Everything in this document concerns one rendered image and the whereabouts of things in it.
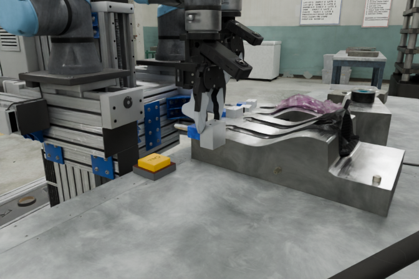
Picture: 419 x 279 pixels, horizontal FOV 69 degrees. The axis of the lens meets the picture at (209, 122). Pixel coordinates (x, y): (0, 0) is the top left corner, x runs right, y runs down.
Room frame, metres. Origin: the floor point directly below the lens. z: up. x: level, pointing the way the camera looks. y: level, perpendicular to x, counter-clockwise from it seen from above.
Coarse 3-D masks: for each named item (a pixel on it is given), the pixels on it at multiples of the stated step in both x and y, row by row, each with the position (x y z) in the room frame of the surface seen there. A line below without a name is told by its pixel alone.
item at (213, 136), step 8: (216, 120) 0.67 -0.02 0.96; (184, 128) 0.70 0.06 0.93; (192, 128) 0.66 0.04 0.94; (208, 128) 0.63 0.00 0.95; (216, 128) 0.64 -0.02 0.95; (224, 128) 0.66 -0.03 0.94; (192, 136) 0.66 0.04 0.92; (200, 136) 0.65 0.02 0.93; (208, 136) 0.63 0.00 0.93; (216, 136) 0.64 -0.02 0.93; (224, 136) 0.66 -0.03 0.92; (200, 144) 0.65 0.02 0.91; (208, 144) 0.63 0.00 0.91; (216, 144) 0.64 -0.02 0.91
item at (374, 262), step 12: (408, 240) 0.36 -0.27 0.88; (384, 252) 0.35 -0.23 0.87; (396, 252) 0.34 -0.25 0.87; (408, 252) 0.34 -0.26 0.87; (360, 264) 0.33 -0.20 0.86; (372, 264) 0.33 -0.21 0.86; (384, 264) 0.33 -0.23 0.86; (396, 264) 0.33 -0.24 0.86; (408, 264) 0.34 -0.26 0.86; (336, 276) 0.32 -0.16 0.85; (348, 276) 0.32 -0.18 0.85; (360, 276) 0.32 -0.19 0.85; (372, 276) 0.32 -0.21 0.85; (384, 276) 0.32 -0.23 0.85
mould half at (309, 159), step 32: (256, 128) 0.84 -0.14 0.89; (288, 128) 0.83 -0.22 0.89; (224, 160) 0.76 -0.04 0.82; (256, 160) 0.70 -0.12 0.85; (288, 160) 0.65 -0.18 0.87; (320, 160) 0.61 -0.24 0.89; (352, 160) 0.67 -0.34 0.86; (384, 160) 0.67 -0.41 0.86; (320, 192) 0.61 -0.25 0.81; (352, 192) 0.57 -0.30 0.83; (384, 192) 0.54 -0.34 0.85
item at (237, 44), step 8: (224, 16) 0.96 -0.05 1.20; (232, 16) 0.96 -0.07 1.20; (240, 16) 0.96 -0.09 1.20; (224, 24) 0.97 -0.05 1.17; (224, 32) 0.97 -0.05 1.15; (232, 32) 0.95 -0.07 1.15; (224, 40) 0.95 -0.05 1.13; (232, 40) 0.94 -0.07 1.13; (240, 40) 0.98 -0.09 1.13; (232, 48) 0.94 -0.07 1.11; (240, 48) 0.98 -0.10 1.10
